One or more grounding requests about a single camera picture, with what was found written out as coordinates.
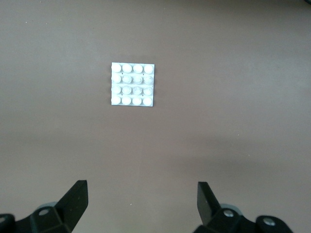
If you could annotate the white studded base plate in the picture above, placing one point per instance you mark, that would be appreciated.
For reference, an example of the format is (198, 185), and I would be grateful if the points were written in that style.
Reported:
(132, 84)

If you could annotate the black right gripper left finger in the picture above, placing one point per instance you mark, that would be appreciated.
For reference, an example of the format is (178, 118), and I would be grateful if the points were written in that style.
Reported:
(73, 201)

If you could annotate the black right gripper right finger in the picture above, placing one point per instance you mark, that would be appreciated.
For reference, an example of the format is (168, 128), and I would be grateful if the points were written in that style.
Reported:
(209, 206)

